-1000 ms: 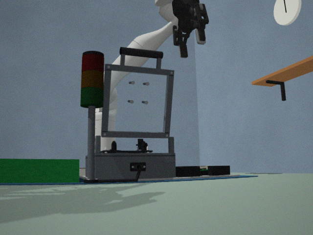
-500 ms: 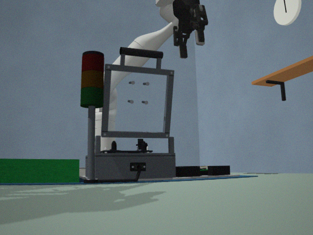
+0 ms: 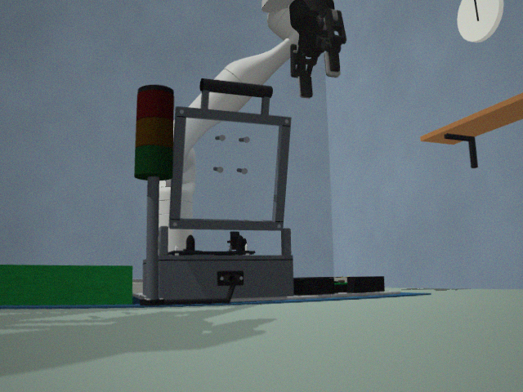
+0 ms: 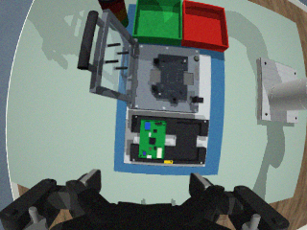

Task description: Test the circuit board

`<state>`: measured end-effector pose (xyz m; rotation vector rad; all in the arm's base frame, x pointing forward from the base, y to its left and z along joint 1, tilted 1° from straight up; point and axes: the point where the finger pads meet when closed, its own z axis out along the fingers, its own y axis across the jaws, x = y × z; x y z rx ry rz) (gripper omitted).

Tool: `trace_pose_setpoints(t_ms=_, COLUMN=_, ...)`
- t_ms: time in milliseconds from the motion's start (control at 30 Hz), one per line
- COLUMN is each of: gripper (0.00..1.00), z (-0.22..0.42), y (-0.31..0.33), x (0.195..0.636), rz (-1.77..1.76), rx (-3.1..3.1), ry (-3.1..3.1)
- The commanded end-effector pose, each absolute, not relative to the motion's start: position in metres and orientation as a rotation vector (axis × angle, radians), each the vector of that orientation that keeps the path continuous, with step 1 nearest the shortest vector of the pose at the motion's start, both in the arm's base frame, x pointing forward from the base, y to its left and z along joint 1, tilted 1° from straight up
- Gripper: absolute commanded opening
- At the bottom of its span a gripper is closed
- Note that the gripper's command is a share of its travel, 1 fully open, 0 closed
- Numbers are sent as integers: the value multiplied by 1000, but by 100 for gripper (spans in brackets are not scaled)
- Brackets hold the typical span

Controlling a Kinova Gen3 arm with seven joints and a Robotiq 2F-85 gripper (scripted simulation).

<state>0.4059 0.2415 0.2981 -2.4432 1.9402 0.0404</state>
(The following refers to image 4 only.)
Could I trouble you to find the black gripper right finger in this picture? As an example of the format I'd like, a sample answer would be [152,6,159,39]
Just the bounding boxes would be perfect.
[162,172,290,230]

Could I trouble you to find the green circuit board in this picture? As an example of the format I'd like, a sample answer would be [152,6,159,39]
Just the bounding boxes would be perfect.
[138,119,167,159]

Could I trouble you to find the red bin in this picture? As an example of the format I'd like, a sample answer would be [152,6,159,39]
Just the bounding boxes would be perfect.
[181,0,229,53]

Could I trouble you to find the green bin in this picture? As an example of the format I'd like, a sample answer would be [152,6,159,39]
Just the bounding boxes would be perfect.
[132,0,182,46]

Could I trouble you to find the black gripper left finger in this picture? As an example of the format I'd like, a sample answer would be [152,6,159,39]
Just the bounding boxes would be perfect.
[0,169,127,230]

